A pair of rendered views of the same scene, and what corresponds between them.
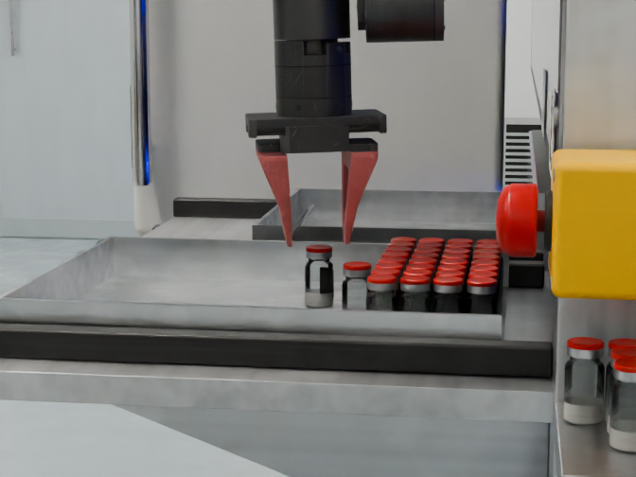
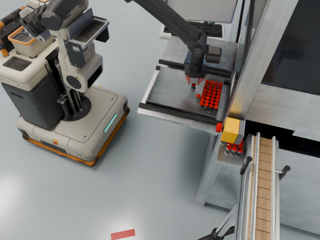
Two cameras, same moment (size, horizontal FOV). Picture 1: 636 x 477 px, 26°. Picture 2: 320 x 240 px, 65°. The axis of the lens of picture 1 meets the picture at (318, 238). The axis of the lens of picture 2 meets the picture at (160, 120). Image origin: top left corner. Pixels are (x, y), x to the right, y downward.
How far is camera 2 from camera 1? 71 cm
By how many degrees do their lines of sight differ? 43
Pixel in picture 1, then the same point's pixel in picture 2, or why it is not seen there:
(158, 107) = not seen: outside the picture
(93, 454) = not seen: hidden behind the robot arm
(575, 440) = (220, 149)
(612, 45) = (239, 105)
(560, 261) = (222, 138)
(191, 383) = (172, 121)
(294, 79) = (193, 67)
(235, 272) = (180, 75)
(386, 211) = (208, 41)
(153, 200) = not seen: hidden behind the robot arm
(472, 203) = (224, 42)
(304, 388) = (187, 124)
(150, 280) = (166, 75)
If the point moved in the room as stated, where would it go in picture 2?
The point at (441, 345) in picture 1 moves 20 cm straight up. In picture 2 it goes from (207, 121) to (216, 89)
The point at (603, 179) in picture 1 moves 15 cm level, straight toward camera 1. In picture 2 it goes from (230, 133) to (222, 166)
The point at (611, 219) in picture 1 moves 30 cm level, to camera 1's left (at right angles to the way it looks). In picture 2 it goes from (230, 136) to (153, 126)
